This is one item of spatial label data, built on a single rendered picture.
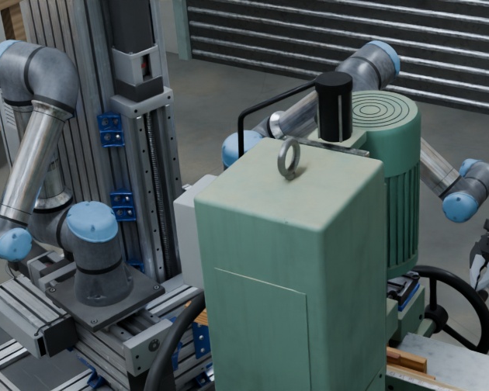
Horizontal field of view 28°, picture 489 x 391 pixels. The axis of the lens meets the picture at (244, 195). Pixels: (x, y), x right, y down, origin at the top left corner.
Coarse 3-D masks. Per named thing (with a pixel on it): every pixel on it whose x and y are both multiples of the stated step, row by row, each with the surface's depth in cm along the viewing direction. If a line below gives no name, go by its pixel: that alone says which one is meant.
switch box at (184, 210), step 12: (204, 180) 158; (192, 192) 155; (180, 204) 152; (192, 204) 151; (180, 216) 153; (192, 216) 152; (180, 228) 155; (192, 228) 153; (180, 240) 156; (192, 240) 154; (180, 252) 157; (192, 252) 156; (192, 264) 157; (192, 276) 158
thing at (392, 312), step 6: (390, 300) 194; (396, 300) 194; (390, 306) 192; (396, 306) 193; (390, 312) 191; (396, 312) 194; (390, 318) 192; (396, 318) 195; (390, 324) 193; (396, 324) 196; (390, 330) 194; (390, 336) 194
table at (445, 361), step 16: (416, 336) 210; (416, 352) 206; (432, 352) 205; (448, 352) 205; (464, 352) 204; (432, 368) 201; (448, 368) 201; (464, 368) 200; (480, 368) 200; (464, 384) 196; (480, 384) 196
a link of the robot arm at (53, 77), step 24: (48, 48) 219; (48, 72) 215; (72, 72) 218; (48, 96) 214; (72, 96) 216; (48, 120) 215; (24, 144) 215; (48, 144) 215; (24, 168) 213; (24, 192) 213; (0, 216) 213; (24, 216) 214; (0, 240) 211; (24, 240) 213
